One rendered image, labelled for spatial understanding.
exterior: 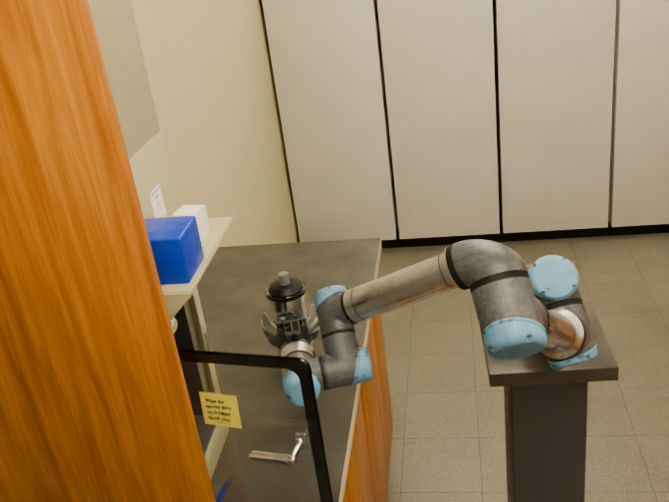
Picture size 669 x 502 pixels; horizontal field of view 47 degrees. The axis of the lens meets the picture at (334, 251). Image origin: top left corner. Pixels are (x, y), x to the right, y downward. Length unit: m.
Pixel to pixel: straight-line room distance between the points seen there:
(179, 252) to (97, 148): 0.26
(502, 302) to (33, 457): 0.93
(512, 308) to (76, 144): 0.81
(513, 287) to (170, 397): 0.66
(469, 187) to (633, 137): 0.93
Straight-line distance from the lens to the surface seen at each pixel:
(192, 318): 1.79
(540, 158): 4.55
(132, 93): 1.51
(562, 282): 1.89
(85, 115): 1.20
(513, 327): 1.46
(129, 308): 1.32
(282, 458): 1.43
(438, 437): 3.29
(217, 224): 1.61
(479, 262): 1.50
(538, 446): 2.27
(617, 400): 3.51
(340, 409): 1.95
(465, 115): 4.43
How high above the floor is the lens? 2.13
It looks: 26 degrees down
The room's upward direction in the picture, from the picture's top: 8 degrees counter-clockwise
